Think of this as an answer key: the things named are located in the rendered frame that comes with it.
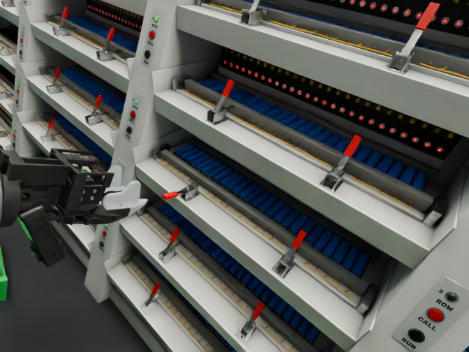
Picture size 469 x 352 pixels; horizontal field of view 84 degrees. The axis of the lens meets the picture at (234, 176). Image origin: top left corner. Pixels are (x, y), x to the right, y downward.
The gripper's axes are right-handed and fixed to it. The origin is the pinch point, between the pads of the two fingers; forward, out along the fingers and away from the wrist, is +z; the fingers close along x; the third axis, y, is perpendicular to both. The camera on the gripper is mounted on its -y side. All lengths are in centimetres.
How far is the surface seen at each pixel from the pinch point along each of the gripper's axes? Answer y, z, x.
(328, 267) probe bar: 3.6, 19.8, -32.7
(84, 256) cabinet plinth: -50, 24, 37
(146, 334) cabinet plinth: -50, 24, -1
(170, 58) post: 25.8, 12.9, 18.5
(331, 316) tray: -1.6, 14.9, -37.3
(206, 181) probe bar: 3.7, 19.3, -0.7
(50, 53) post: 10, 20, 89
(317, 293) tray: -0.6, 16.6, -33.6
